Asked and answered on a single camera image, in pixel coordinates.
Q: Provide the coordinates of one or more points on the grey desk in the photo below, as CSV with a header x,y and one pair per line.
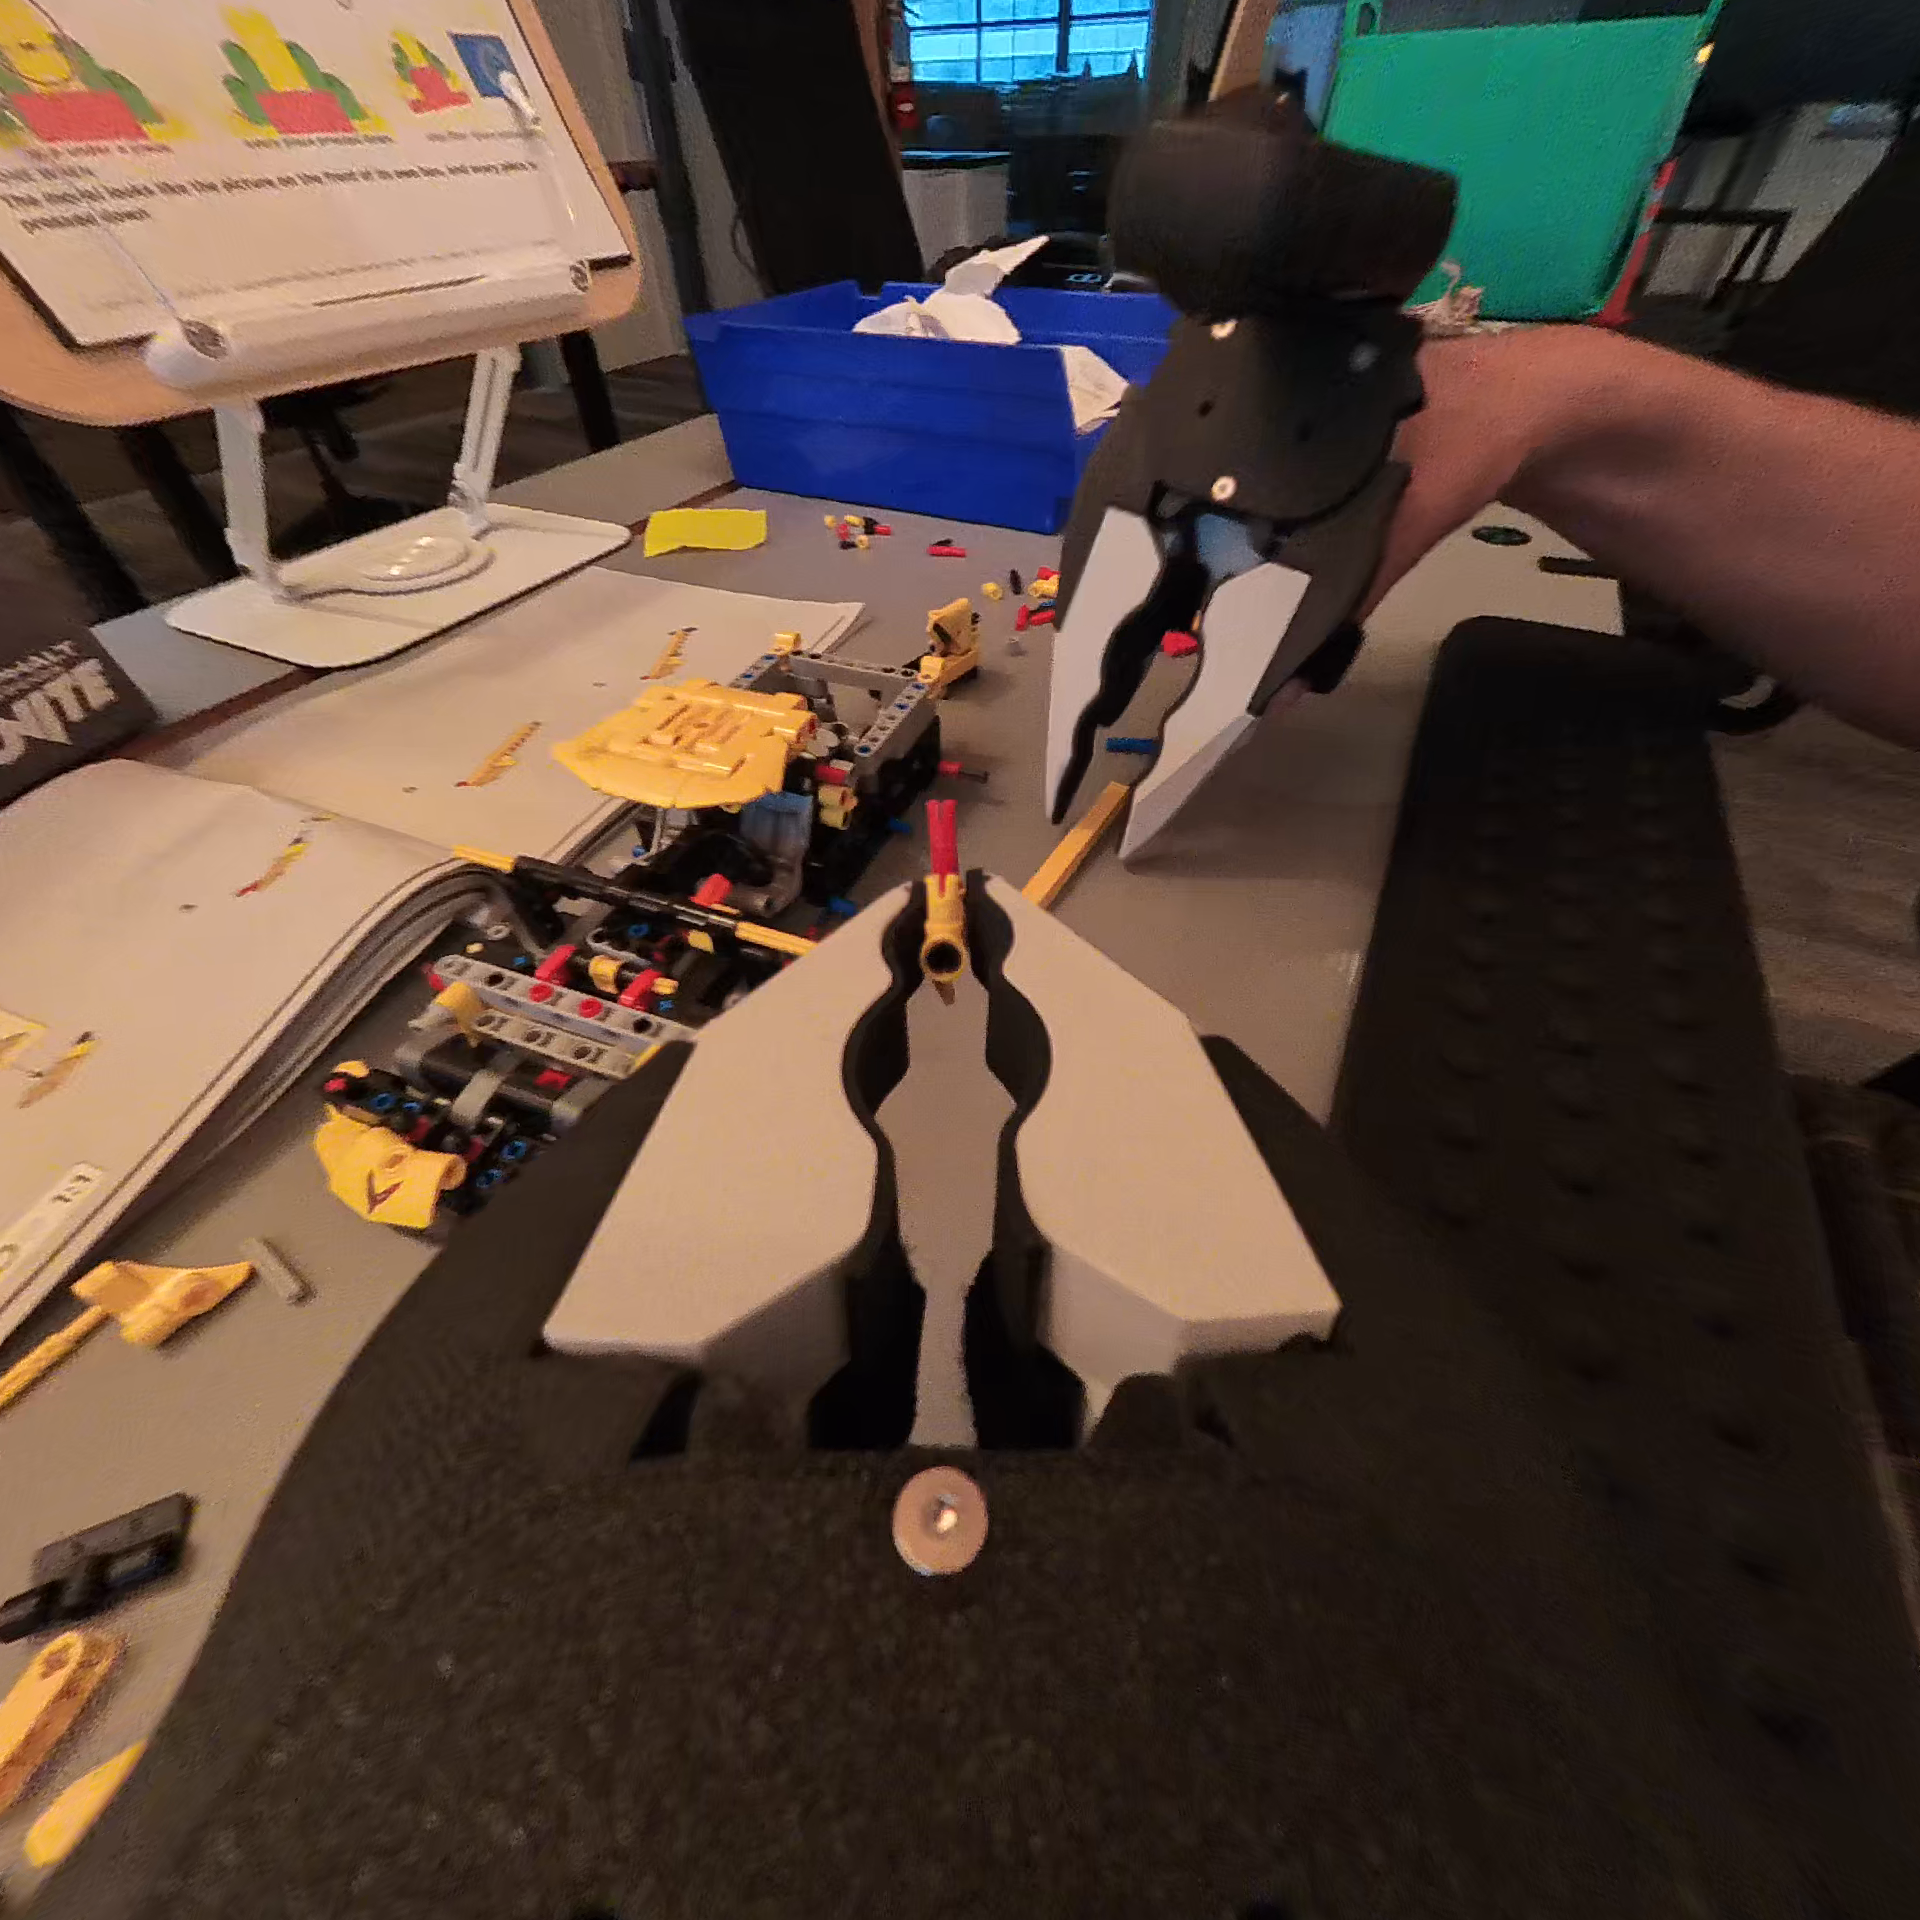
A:
x,y
1273,901

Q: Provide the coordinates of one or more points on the blue storage bin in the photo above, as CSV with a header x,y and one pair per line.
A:
x,y
901,404

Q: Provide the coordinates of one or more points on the partly built yellow toy car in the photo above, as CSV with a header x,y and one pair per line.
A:
x,y
674,736

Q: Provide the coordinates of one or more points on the grey axle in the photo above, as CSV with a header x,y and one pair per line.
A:
x,y
280,1266

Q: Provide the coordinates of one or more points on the printed instruction sheet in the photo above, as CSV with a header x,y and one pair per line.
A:
x,y
300,150

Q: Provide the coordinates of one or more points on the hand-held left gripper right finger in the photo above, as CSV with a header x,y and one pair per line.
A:
x,y
1172,1200

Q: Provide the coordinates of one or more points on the open instruction booklet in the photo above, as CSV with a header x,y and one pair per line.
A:
x,y
226,930

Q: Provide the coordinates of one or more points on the yellow black brick subassembly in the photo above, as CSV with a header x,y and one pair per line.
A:
x,y
951,638

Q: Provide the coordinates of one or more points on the small yellow axle connector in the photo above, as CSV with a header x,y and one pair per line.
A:
x,y
941,960

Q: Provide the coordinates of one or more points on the wooden stick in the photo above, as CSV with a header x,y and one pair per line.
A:
x,y
1240,47

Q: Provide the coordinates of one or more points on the small yellow curved panel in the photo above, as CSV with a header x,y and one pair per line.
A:
x,y
946,907

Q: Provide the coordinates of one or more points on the yellow paper scrap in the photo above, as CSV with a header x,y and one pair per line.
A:
x,y
706,530

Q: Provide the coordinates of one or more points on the crumpled white paper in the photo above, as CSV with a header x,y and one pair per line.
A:
x,y
946,306

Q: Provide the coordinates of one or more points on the long yellow holed beam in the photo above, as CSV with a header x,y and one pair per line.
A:
x,y
1081,848

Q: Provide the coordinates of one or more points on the yellow rod with connector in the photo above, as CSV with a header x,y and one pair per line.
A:
x,y
151,1299

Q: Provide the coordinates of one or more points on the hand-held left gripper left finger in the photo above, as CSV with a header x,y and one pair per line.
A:
x,y
720,1200

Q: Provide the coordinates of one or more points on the person's right hand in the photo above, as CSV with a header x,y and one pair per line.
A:
x,y
1488,437

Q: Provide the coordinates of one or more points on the black perforated foam pad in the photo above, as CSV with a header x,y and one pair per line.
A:
x,y
1577,1051

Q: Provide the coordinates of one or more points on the toy car set box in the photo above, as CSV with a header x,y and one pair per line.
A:
x,y
58,707

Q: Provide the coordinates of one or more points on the red pin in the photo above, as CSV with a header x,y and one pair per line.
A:
x,y
941,838

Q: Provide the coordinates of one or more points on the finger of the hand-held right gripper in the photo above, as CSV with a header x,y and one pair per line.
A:
x,y
1086,630
1231,673

